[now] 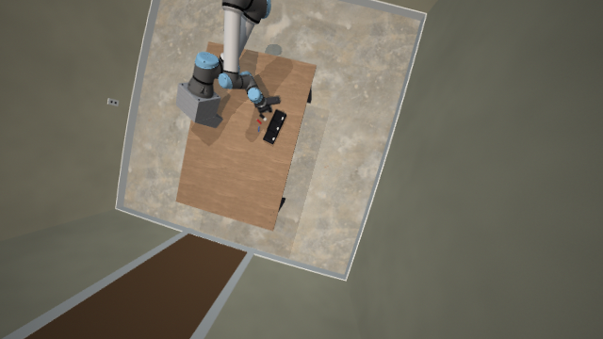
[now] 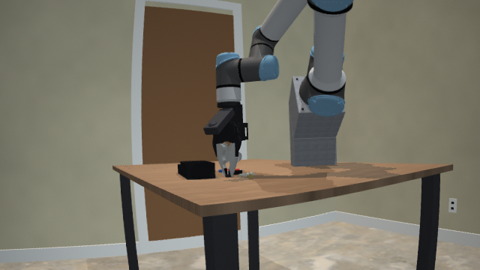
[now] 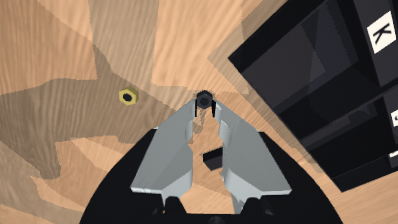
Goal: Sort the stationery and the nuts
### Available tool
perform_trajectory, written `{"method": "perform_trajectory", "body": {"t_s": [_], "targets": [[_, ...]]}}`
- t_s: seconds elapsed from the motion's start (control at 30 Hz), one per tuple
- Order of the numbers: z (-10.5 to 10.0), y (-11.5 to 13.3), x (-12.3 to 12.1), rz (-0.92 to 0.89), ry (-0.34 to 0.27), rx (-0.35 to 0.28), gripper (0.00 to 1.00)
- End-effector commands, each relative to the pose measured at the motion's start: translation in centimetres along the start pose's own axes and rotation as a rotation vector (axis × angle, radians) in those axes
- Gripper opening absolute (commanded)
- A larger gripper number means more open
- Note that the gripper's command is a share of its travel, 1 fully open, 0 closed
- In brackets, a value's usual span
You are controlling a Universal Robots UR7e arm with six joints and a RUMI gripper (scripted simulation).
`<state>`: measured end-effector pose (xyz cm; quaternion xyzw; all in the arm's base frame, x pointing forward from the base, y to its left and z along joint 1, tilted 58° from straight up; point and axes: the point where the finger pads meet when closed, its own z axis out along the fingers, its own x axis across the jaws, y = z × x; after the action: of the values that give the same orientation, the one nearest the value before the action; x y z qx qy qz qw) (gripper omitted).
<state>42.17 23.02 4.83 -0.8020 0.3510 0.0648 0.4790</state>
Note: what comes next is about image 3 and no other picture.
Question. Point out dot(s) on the black rack of bins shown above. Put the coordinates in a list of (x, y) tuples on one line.
[(322, 72)]

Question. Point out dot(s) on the dark grey hex nut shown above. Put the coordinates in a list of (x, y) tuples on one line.
[(204, 99)]

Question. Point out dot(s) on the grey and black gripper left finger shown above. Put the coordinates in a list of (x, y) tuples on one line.
[(159, 165)]

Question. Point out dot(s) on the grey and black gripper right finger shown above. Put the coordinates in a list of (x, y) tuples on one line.
[(256, 166)]

